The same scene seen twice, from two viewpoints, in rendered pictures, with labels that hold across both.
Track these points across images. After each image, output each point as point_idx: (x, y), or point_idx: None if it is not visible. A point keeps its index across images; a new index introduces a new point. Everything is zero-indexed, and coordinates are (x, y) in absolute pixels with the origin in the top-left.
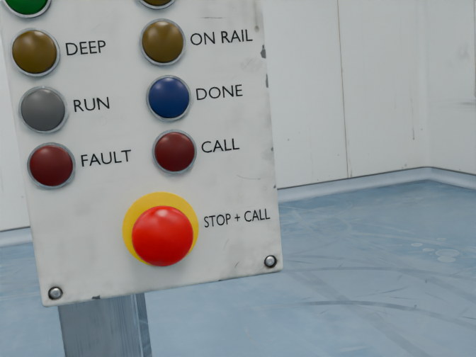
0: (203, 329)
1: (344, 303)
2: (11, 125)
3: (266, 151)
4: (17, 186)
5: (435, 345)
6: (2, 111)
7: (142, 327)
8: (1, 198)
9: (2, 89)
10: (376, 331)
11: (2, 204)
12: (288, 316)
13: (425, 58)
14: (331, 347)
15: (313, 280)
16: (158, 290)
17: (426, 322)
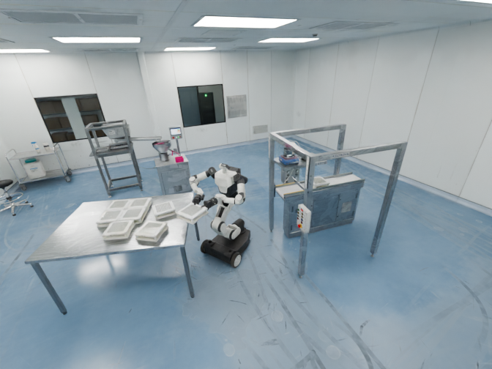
0: (419, 258)
1: (471, 293)
2: (466, 159)
3: (304, 226)
4: (456, 180)
5: (455, 318)
6: (466, 153)
7: (375, 239)
8: (448, 181)
9: (470, 146)
10: (454, 302)
11: (447, 182)
12: (446, 277)
13: None
14: (432, 289)
15: (487, 284)
16: (438, 241)
17: (475, 319)
